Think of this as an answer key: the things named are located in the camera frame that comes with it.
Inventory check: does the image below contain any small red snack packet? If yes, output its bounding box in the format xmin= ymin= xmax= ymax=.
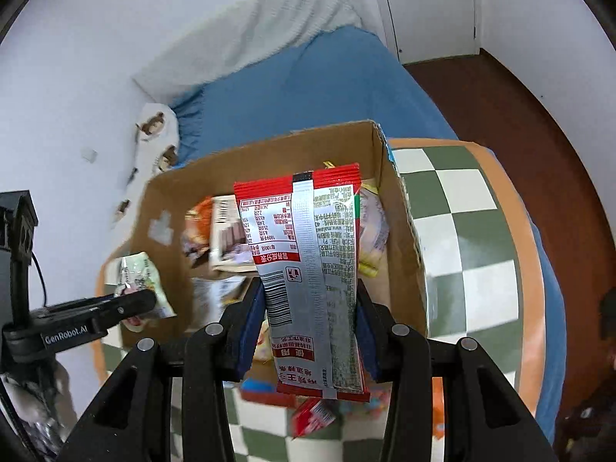
xmin=291 ymin=399 xmax=338 ymax=439

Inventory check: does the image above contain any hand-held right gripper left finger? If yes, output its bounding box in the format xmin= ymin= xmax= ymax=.
xmin=62 ymin=279 xmax=264 ymax=462

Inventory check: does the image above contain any long red snack packet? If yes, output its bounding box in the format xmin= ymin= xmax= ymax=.
xmin=233 ymin=162 xmax=371 ymax=402

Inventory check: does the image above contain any grey textured pillow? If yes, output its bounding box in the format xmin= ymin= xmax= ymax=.
xmin=132 ymin=0 xmax=364 ymax=107

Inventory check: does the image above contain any yellow pink snack packet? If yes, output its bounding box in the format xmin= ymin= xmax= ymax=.
xmin=356 ymin=180 xmax=390 ymax=277

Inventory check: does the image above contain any green checkered mat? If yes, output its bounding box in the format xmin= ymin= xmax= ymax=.
xmin=94 ymin=139 xmax=547 ymax=462

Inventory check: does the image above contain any dark floor object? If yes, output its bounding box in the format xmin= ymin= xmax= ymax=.
xmin=553 ymin=289 xmax=616 ymax=462

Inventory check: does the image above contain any silver snack packet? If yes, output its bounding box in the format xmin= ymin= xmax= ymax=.
xmin=192 ymin=274 xmax=246 ymax=328

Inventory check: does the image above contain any crinkled plastic bag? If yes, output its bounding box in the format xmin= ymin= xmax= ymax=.
xmin=0 ymin=361 xmax=78 ymax=462

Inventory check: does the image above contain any yellow noodle packet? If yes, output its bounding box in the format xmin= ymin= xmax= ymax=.
xmin=253 ymin=320 xmax=275 ymax=364

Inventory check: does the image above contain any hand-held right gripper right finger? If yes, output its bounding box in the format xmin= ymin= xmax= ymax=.
xmin=357 ymin=281 xmax=554 ymax=462

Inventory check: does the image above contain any bear print pillow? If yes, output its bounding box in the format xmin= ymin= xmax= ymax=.
xmin=113 ymin=103 xmax=181 ymax=222

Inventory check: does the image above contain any white wafer packet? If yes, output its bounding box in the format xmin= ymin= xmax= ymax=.
xmin=209 ymin=195 xmax=256 ymax=273

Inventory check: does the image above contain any small white panda packet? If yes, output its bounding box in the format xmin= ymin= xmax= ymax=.
xmin=118 ymin=251 xmax=176 ymax=333

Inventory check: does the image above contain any colourful candy bag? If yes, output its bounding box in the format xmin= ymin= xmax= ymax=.
xmin=337 ymin=387 xmax=393 ymax=419

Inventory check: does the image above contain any white door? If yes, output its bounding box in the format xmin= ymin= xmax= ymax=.
xmin=375 ymin=0 xmax=482 ymax=65

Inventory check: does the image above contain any cardboard box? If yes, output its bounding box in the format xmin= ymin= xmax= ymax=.
xmin=115 ymin=119 xmax=429 ymax=402

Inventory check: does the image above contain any orange panda snack packet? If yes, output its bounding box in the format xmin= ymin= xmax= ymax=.
xmin=182 ymin=197 xmax=215 ymax=270

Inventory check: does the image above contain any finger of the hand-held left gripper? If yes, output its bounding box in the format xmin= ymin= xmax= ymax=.
xmin=91 ymin=290 xmax=159 ymax=333

